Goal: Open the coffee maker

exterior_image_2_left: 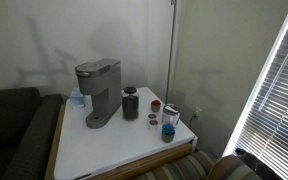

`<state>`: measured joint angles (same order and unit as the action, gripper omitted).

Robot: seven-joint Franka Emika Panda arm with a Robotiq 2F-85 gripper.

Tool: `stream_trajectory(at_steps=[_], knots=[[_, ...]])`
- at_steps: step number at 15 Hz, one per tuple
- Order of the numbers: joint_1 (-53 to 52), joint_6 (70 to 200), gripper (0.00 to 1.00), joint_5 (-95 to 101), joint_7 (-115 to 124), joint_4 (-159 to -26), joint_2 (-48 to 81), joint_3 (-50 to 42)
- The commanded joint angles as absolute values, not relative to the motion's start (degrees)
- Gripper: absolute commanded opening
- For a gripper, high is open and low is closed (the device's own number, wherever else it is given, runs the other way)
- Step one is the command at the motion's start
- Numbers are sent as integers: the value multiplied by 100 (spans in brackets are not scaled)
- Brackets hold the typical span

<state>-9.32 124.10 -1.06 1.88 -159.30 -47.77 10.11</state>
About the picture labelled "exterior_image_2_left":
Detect grey coffee maker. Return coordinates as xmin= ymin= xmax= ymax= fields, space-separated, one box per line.
xmin=75 ymin=58 xmax=122 ymax=129

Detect dark glass coffee jar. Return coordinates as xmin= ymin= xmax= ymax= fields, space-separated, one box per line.
xmin=122 ymin=87 xmax=139 ymax=120

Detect red topped coffee pod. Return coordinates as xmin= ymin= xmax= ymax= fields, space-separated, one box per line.
xmin=151 ymin=100 xmax=161 ymax=112

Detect upper flat coffee pod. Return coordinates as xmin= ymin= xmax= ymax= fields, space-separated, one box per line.
xmin=148 ymin=114 xmax=157 ymax=119

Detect clear jar silver lid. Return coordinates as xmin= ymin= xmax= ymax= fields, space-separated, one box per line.
xmin=162 ymin=104 xmax=180 ymax=127

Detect blue topped small pot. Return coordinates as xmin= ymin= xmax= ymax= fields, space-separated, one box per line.
xmin=161 ymin=124 xmax=175 ymax=143

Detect light blue tea box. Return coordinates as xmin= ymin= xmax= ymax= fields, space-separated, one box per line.
xmin=70 ymin=88 xmax=85 ymax=108

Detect white table board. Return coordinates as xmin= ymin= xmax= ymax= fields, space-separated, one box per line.
xmin=53 ymin=87 xmax=197 ymax=180

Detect metal floor pole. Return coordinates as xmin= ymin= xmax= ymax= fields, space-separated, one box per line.
xmin=165 ymin=0 xmax=177 ymax=103

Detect striped sofa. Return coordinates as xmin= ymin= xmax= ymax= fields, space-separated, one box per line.
xmin=131 ymin=151 xmax=262 ymax=180

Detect dark grey sofa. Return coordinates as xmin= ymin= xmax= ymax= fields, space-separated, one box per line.
xmin=0 ymin=87 xmax=63 ymax=180

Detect white window blinds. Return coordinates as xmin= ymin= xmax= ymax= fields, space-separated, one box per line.
xmin=223 ymin=14 xmax=288 ymax=180

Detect black power cable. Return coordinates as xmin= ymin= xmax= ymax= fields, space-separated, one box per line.
xmin=189 ymin=112 xmax=199 ymax=130

